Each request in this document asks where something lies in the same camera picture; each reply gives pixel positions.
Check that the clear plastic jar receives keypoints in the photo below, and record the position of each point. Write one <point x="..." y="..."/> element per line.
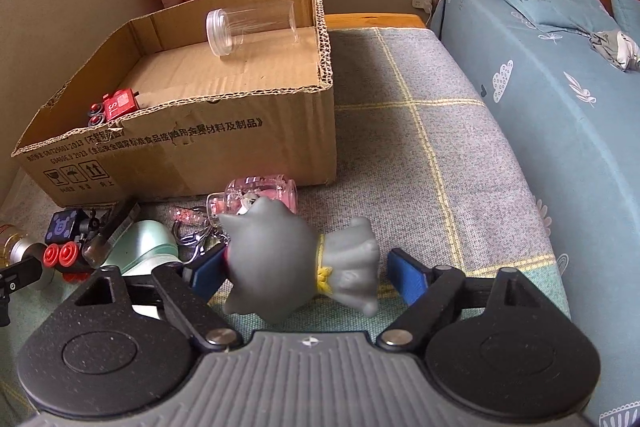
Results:
<point x="250" y="27"/>

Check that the crumpled grey cloth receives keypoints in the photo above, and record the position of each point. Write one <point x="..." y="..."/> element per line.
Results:
<point x="612" y="49"/>

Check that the wooden bed frame board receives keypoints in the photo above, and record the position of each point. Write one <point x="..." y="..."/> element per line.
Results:
<point x="375" y="21"/>

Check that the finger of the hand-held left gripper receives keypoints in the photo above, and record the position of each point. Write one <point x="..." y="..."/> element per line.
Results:
<point x="117" y="223"/>
<point x="17" y="287"/>

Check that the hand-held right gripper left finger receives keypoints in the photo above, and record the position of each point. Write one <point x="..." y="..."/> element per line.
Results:
<point x="206" y="268"/>

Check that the black toy with red wheels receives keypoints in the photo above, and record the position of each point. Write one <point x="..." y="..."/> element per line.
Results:
<point x="62" y="227"/>

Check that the blue printed bed sheet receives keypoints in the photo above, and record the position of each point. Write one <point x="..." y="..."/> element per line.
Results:
<point x="575" y="147"/>

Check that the grey plaid blanket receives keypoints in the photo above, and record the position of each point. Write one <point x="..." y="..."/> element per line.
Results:
<point x="425" y="157"/>

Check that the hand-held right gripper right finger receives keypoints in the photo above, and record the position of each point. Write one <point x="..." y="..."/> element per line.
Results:
<point x="404" y="278"/>

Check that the cardboard box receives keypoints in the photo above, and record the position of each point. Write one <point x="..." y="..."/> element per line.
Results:
<point x="200" y="157"/>

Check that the grey cat figurine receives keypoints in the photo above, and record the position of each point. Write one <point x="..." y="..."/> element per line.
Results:
<point x="270" y="257"/>

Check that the mint green oval case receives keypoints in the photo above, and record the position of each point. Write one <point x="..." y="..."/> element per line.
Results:
<point x="145" y="242"/>

